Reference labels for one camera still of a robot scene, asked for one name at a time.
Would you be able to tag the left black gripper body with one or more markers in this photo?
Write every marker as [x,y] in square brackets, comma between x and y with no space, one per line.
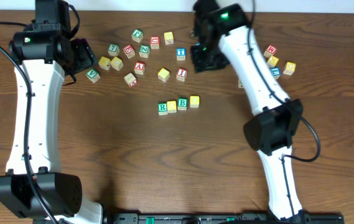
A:
[83,57]

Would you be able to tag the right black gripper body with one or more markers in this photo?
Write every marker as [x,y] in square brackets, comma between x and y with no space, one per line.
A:
[209,58]

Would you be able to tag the yellow O block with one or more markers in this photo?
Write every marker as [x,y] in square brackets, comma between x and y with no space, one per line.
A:
[194,101]
[172,106]

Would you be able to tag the green B block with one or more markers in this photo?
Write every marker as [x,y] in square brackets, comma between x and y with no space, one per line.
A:
[182,104]

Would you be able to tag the green R block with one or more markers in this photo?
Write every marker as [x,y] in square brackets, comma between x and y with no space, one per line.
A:
[162,109]

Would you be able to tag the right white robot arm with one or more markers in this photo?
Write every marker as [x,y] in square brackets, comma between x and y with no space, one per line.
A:
[225,37]

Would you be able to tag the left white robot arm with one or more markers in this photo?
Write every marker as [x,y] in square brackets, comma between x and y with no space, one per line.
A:
[34,186]

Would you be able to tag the blue T block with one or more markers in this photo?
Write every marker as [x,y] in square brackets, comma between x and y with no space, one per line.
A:
[181,53]

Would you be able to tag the red I block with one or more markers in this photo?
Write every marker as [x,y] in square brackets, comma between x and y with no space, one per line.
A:
[181,74]

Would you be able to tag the yellow block top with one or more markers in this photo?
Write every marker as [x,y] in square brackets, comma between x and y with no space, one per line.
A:
[169,38]

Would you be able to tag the yellow block centre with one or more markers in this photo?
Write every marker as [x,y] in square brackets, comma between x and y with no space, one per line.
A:
[163,74]

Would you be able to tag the red U block top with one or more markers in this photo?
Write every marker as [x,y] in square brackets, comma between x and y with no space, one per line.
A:
[155,42]

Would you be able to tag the green V block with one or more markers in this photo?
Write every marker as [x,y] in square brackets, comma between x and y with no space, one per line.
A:
[93,75]

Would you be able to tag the yellow block far left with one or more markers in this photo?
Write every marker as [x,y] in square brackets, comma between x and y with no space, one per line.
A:
[105,63]

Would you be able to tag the green N block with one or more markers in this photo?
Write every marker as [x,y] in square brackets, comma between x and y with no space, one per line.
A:
[144,51]

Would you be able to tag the red M block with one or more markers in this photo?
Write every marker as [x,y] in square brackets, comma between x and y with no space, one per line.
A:
[269,51]

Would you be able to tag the yellow K block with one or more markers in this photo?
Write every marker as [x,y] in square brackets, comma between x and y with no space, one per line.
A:
[272,61]

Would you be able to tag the green 7 block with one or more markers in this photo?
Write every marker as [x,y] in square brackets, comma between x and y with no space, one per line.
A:
[113,50]

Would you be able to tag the red A block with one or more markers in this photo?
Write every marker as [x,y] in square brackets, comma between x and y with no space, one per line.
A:
[139,68]

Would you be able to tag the blue L block right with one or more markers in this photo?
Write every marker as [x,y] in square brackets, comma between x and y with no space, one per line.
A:
[275,72]

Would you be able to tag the green J block top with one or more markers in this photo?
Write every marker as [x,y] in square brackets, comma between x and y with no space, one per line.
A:
[137,35]

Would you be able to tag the yellow block beside left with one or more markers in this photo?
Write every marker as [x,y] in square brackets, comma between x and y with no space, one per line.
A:
[117,63]

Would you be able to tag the red E block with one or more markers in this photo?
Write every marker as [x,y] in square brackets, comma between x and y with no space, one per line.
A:
[129,51]

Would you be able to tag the tilted red wooden block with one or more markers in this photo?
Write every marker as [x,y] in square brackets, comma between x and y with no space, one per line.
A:
[130,79]

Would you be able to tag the yellow G block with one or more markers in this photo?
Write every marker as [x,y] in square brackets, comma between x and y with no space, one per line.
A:
[289,68]

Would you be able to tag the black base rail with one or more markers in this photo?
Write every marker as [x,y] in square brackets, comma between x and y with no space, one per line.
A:
[248,217]

